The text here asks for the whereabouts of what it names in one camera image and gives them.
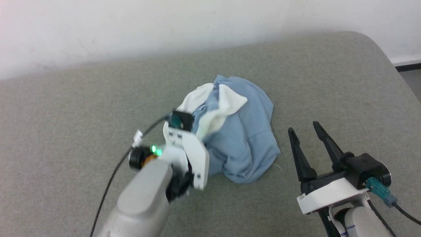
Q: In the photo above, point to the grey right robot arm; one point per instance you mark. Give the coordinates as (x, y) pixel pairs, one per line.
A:
(361, 223)

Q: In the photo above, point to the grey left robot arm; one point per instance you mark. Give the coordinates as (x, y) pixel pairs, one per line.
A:
(144, 194)

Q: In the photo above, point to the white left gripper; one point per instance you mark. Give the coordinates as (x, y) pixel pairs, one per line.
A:
(197, 154)

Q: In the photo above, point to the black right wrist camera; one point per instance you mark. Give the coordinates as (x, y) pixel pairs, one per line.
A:
(365, 166)

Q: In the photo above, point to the light blue and white garment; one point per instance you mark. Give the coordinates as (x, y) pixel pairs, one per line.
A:
(245, 131)

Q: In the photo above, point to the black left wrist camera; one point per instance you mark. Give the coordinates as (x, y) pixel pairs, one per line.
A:
(182, 120)

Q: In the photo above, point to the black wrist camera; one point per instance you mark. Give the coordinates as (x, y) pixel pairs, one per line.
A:
(182, 120)
(365, 166)

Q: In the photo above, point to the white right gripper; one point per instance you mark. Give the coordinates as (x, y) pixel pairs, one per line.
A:
(329, 192)

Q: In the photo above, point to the grey fabric sofa seat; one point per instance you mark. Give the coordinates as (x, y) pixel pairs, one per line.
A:
(82, 115)

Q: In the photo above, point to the black wall baseboard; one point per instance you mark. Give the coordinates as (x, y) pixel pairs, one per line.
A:
(409, 66)

